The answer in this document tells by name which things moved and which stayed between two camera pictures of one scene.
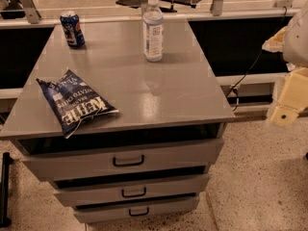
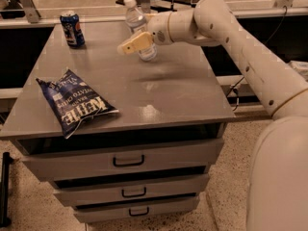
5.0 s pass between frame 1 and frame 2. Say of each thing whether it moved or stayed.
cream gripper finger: moved
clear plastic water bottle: moved
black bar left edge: stayed
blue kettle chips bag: stayed
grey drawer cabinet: stayed
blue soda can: stayed
